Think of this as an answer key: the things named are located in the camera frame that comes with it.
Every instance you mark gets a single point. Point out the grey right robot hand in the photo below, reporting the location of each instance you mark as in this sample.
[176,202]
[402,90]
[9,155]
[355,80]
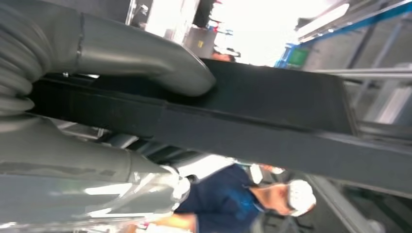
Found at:
[128,58]

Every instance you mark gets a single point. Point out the white ceiling light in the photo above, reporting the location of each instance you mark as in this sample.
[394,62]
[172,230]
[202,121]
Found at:
[322,21]

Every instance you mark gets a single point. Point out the green sign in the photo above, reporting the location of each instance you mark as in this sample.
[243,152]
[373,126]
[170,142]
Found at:
[298,57]

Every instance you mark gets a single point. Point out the blue steel beam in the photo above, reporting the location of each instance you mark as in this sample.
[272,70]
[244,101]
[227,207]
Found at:
[354,24]

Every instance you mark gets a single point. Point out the person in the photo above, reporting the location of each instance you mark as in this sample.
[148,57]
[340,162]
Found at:
[222,57]
[222,199]

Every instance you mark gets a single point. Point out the grey box with yellow label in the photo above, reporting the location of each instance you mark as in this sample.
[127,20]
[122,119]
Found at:
[206,48]

